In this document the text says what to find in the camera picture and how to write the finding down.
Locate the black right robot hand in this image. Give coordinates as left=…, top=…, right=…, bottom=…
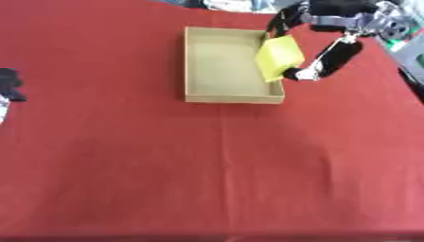
left=265, top=0, right=383, bottom=82

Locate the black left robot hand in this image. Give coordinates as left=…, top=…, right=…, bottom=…
left=0, top=67, right=28, bottom=103

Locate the yellow block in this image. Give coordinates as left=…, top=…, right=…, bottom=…
left=253, top=34, right=307, bottom=83

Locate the tan cardboard box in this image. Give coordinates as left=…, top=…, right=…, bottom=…
left=182, top=26, right=287, bottom=105

